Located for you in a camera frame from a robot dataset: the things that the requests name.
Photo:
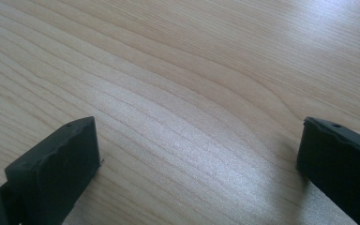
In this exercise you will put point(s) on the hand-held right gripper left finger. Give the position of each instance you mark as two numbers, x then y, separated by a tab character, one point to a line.
54	168

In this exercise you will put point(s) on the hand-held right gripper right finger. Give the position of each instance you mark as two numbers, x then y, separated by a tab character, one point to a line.
340	162

